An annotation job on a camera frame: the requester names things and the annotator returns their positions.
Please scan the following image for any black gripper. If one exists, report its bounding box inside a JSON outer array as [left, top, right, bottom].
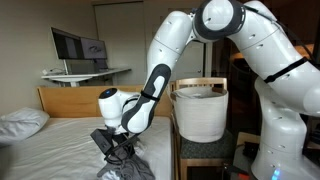
[[107, 133, 139, 167]]

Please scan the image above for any cream white cloth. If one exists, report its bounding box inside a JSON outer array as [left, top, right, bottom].
[[179, 91, 210, 100]]

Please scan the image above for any white woven laundry basket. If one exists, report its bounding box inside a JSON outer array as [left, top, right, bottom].
[[170, 85, 230, 144]]

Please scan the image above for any white crumpled shirt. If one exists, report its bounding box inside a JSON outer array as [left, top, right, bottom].
[[99, 142, 149, 180]]

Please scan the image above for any bed with white sheet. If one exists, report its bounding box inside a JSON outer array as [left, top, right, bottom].
[[0, 115, 175, 180]]

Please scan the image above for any wooden chair green cushion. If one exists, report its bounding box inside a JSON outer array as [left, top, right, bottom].
[[169, 76, 238, 180]]

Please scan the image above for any white desk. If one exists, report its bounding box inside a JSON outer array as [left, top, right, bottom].
[[40, 67, 132, 88]]

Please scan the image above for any grey desktop box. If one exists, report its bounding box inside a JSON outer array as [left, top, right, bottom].
[[65, 59, 96, 75]]

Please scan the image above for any white pillow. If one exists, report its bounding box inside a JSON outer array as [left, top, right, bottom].
[[0, 106, 51, 147]]

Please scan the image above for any wide black monitor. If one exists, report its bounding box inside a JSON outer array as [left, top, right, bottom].
[[50, 26, 109, 61]]

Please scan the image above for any white closet door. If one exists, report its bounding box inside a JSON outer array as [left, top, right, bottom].
[[93, 1, 149, 86]]

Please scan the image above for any small wooden table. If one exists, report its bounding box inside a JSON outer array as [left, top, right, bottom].
[[232, 131, 265, 180]]

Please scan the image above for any small black box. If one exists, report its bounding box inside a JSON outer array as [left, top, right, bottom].
[[242, 141, 262, 160]]

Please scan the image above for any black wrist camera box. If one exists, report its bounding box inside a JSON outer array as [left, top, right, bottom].
[[89, 128, 116, 155]]

